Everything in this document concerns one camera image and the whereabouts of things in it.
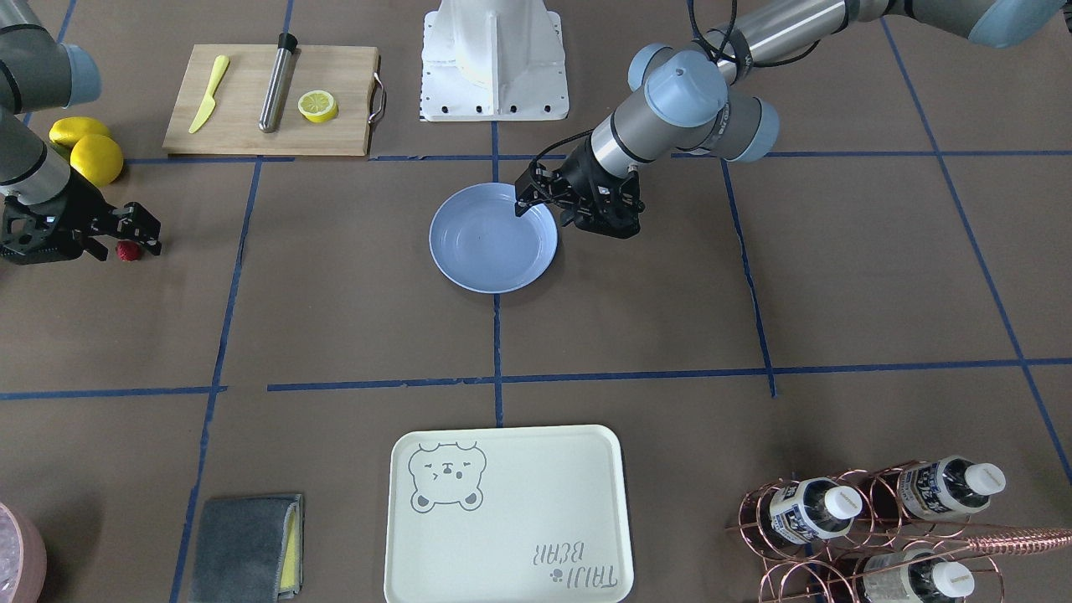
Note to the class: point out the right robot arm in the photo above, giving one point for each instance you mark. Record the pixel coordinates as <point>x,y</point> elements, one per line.
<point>37,72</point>

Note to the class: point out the lemon half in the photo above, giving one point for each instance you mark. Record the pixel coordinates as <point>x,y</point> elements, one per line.
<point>318,106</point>

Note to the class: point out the copper wire bottle rack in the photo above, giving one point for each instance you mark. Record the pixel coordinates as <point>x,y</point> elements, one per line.
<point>828,571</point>

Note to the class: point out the tea bottle rear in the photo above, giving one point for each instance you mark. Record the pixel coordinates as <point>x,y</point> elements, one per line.
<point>951,488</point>

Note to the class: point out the red strawberry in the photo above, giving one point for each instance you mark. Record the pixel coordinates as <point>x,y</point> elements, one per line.
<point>128,251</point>

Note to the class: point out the grey folded cloth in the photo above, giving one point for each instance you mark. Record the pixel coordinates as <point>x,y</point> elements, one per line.
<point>249,549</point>

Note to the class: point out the tea bottle front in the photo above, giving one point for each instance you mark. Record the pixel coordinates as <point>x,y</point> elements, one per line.
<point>914,576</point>

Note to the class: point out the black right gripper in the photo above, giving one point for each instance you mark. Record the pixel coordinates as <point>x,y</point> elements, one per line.
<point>69,203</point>

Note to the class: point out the yellow lemon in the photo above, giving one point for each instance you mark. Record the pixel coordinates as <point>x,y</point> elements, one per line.
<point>98,158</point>
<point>66,132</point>

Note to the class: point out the pink bowl with ice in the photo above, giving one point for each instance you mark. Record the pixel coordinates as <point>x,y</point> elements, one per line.
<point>23,557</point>

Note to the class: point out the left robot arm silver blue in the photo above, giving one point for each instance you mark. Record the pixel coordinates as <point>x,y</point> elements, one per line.
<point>683,99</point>

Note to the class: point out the yellow plastic knife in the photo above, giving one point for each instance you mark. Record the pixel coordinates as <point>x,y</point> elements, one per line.
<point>208,102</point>

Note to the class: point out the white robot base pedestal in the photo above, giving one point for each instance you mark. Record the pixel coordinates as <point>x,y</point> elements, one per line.
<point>493,61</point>

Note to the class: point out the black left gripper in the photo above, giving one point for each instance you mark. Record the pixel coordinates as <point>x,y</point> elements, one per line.
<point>577,174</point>

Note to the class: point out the tea bottle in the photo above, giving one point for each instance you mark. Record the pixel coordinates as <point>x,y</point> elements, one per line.
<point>914,576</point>
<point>951,488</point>
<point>810,511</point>

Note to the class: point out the blue round plate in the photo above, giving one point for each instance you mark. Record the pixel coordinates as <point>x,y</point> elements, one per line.
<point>478,242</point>

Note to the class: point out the cream bear tray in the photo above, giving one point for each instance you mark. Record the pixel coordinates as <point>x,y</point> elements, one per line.
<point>523,514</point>

